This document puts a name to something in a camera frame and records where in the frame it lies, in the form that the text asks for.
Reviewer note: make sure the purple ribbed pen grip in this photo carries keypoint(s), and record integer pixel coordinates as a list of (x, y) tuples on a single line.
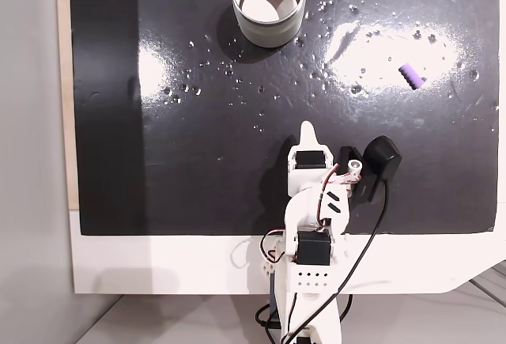
[(411, 76)]

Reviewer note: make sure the round metal cup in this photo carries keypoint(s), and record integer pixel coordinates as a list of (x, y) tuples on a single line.
[(269, 31)]

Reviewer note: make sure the black glossy mat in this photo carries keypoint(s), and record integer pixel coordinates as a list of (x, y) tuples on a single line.
[(158, 162)]

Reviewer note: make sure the light wooden board strip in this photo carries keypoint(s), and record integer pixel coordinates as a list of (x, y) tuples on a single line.
[(63, 83)]

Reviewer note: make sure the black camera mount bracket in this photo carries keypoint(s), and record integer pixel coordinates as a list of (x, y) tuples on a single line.
[(365, 190)]

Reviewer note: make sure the black oval camera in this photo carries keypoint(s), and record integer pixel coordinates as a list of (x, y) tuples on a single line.
[(381, 156)]

